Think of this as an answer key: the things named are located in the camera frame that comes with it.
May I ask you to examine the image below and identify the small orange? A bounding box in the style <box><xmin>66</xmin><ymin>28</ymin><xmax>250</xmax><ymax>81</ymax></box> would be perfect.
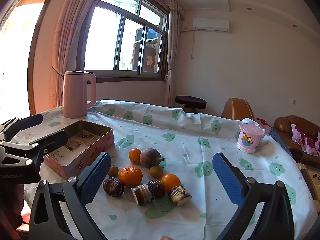
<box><xmin>161</xmin><ymin>173</ymin><xmax>181</xmax><ymax>192</ymax></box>
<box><xmin>128</xmin><ymin>148</ymin><xmax>142</xmax><ymax>165</ymax></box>

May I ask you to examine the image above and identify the white green cloud tablecloth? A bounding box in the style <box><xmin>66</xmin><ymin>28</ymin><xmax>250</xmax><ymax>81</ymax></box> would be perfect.
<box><xmin>0</xmin><ymin>99</ymin><xmax>318</xmax><ymax>240</ymax></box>

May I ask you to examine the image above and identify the pink electric kettle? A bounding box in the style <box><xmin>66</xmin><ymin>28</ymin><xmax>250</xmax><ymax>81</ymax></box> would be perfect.
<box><xmin>62</xmin><ymin>70</ymin><xmax>97</xmax><ymax>119</ymax></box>

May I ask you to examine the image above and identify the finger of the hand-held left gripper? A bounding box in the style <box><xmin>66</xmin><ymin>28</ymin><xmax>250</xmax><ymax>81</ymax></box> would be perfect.
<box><xmin>0</xmin><ymin>130</ymin><xmax>68</xmax><ymax>170</ymax></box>
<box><xmin>0</xmin><ymin>114</ymin><xmax>43</xmax><ymax>142</ymax></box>

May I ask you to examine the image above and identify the narrow pink curtain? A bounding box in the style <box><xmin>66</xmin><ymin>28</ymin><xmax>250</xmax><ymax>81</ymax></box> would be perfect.
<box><xmin>162</xmin><ymin>9</ymin><xmax>185</xmax><ymax>107</ymax></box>

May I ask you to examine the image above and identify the purple passion fruit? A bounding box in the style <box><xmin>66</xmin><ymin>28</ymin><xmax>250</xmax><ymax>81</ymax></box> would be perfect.
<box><xmin>139</xmin><ymin>148</ymin><xmax>166</xmax><ymax>169</ymax></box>

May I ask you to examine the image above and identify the wooden coffee table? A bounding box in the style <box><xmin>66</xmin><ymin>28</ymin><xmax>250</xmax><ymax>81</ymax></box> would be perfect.
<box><xmin>297</xmin><ymin>162</ymin><xmax>320</xmax><ymax>207</ymax></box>

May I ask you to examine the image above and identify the white wall air conditioner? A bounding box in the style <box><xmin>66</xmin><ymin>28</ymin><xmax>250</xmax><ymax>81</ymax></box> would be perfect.
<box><xmin>193</xmin><ymin>18</ymin><xmax>230</xmax><ymax>34</ymax></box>

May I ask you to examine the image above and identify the white air conditioner pipe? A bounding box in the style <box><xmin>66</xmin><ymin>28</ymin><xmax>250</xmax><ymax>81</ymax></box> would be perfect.
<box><xmin>180</xmin><ymin>29</ymin><xmax>197</xmax><ymax>59</ymax></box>

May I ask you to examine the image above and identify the blue plaid cloth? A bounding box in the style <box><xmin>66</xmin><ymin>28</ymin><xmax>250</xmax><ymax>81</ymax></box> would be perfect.
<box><xmin>269</xmin><ymin>127</ymin><xmax>297</xmax><ymax>159</ymax></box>

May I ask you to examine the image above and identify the pink tin box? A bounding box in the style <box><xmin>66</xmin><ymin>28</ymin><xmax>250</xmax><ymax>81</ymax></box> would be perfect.
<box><xmin>43</xmin><ymin>120</ymin><xmax>114</xmax><ymax>180</ymax></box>

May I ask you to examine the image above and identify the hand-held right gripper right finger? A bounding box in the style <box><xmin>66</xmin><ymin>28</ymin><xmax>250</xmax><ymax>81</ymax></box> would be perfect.
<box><xmin>212</xmin><ymin>152</ymin><xmax>295</xmax><ymax>240</ymax></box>

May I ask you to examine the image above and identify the dark round stool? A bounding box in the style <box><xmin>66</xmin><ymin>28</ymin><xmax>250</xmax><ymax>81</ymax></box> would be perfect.
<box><xmin>174</xmin><ymin>95</ymin><xmax>207</xmax><ymax>113</ymax></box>

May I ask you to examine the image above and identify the printed paper leaflet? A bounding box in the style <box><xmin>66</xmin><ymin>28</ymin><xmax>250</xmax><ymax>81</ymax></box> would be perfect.
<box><xmin>47</xmin><ymin>129</ymin><xmax>97</xmax><ymax>167</ymax></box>

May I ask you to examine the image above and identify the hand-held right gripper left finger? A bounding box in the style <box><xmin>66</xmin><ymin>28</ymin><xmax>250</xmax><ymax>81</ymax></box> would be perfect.
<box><xmin>29</xmin><ymin>152</ymin><xmax>112</xmax><ymax>240</ymax></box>

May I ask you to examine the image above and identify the floral white magenta pillow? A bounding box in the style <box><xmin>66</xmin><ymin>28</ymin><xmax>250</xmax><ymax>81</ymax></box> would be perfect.
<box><xmin>302</xmin><ymin>131</ymin><xmax>320</xmax><ymax>157</ymax></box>
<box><xmin>290</xmin><ymin>124</ymin><xmax>307</xmax><ymax>144</ymax></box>
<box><xmin>256</xmin><ymin>118</ymin><xmax>272</xmax><ymax>133</ymax></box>

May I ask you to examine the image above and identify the brown longan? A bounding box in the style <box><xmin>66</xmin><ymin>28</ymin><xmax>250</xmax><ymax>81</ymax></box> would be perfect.
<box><xmin>107</xmin><ymin>164</ymin><xmax>119</xmax><ymax>177</ymax></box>
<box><xmin>149</xmin><ymin>166</ymin><xmax>164</xmax><ymax>179</ymax></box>

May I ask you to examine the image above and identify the pink cartoon cup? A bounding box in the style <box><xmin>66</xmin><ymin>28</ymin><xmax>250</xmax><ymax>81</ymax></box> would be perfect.
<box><xmin>237</xmin><ymin>123</ymin><xmax>265</xmax><ymax>154</ymax></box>

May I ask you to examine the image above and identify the sliding glass window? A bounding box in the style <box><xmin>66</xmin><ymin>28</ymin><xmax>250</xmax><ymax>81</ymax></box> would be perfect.
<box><xmin>77</xmin><ymin>0</ymin><xmax>170</xmax><ymax>82</ymax></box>

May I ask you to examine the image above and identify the brown leather chair back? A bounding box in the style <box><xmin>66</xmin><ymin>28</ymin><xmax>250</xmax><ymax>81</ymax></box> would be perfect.
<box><xmin>221</xmin><ymin>97</ymin><xmax>255</xmax><ymax>121</ymax></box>

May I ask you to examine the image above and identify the brown leather sofa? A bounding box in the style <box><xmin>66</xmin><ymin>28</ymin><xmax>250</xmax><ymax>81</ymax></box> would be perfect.
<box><xmin>274</xmin><ymin>115</ymin><xmax>320</xmax><ymax>169</ymax></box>

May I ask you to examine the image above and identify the mandarin orange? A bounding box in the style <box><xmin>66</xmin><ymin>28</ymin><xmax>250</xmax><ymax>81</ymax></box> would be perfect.
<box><xmin>118</xmin><ymin>165</ymin><xmax>143</xmax><ymax>188</ymax></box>

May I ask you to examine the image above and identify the wooden balcony door frame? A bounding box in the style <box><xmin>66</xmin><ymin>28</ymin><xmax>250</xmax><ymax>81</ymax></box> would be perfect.
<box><xmin>0</xmin><ymin>0</ymin><xmax>52</xmax><ymax>120</ymax></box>

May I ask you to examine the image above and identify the dark curtain tieback cord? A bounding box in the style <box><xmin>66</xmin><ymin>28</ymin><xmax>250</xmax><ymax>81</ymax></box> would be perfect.
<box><xmin>51</xmin><ymin>65</ymin><xmax>64</xmax><ymax>77</ymax></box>

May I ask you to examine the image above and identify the wide pink floral curtain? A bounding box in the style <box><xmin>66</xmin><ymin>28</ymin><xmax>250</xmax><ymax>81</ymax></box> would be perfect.
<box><xmin>49</xmin><ymin>0</ymin><xmax>108</xmax><ymax>108</ymax></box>

